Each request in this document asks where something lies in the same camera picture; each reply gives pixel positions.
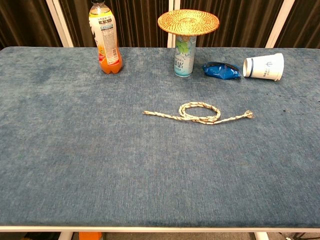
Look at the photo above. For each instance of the light blue drink can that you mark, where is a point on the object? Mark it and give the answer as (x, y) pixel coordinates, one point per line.
(184, 60)

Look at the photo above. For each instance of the blue table cloth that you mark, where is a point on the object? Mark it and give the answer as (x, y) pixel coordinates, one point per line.
(100, 150)

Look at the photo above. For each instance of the orange juice plastic bottle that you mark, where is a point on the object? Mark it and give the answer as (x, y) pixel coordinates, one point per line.
(107, 50)

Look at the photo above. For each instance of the dark brown curtain panel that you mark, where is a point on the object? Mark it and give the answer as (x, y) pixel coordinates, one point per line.
(25, 22)
(305, 22)
(237, 22)
(137, 22)

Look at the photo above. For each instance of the round woven rattan coaster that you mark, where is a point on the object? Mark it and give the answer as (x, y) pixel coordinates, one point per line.
(187, 21)

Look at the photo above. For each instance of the white paper cup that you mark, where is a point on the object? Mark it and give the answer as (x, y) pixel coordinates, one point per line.
(265, 67)

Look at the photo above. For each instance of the orange object under table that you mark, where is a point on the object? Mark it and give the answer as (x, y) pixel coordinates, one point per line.
(90, 236)

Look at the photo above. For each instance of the white table frame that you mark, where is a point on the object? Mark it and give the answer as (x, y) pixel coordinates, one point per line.
(160, 229)

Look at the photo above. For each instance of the white partition post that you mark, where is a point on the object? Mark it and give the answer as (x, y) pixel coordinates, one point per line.
(280, 25)
(174, 3)
(60, 25)

